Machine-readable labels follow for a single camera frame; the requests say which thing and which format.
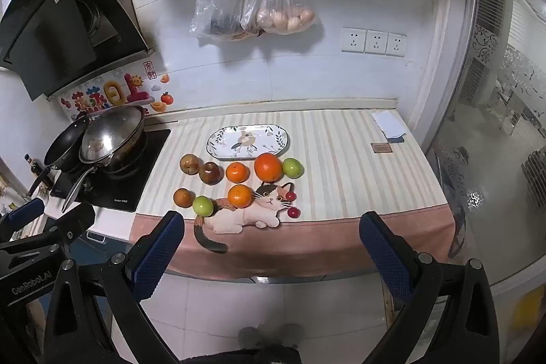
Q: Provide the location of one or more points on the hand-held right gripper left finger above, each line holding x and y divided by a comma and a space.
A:
158, 253

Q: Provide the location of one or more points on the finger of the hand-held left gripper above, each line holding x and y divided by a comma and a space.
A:
25, 212
70, 225

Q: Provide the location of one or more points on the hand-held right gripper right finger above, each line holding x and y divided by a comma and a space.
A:
384, 257

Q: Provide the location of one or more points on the small green apple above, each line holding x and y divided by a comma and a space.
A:
202, 205

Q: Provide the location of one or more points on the brown red apple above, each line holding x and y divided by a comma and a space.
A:
188, 164
210, 173

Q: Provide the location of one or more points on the small orange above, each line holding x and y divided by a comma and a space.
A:
237, 172
239, 196

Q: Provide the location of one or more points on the large green apple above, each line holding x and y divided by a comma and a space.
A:
293, 168

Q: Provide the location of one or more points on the clear glass fruit tray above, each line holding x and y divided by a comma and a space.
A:
230, 142

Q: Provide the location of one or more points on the large orange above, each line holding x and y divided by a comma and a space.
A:
268, 167

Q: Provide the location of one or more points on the dark sauce bottle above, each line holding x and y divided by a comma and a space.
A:
34, 167

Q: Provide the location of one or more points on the black frying pan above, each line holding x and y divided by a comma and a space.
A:
64, 142

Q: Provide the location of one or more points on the striped cat print tablecloth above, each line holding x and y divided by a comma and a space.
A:
341, 185

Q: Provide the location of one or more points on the black glass cooktop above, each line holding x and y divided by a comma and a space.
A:
145, 168

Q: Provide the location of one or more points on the red cherry tomato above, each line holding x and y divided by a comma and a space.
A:
293, 213
290, 197

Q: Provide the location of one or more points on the steel wok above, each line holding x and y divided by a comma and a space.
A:
115, 129

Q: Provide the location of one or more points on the small brown card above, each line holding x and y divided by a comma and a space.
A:
381, 148

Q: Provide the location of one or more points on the dark blue flat item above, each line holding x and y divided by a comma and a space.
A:
396, 138

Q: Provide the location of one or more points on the white folded paper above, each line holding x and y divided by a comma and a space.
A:
388, 124

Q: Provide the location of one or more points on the frosted glass sliding door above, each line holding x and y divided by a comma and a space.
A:
490, 133

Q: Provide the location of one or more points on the black range hood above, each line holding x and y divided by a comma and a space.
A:
64, 27

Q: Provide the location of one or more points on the group of colourful wall stickers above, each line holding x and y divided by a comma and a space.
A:
111, 97

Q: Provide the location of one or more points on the white wall socket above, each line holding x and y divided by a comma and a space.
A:
376, 42
353, 40
396, 44

